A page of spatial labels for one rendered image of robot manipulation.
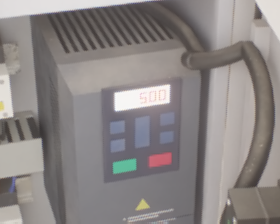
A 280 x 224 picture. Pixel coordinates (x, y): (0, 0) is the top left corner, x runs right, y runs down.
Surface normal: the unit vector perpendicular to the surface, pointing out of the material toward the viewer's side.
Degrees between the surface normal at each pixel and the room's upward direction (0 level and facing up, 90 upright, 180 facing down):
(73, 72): 25
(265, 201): 0
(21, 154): 90
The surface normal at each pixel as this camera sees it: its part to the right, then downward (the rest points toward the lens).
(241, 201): 0.00, -0.86
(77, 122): 0.30, 0.48
